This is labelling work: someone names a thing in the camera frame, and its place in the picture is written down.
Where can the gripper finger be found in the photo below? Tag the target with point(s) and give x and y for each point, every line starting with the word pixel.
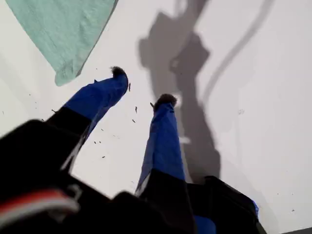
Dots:
pixel 163 146
pixel 97 97

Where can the pale green T-shirt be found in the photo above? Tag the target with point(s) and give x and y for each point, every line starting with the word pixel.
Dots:
pixel 61 31

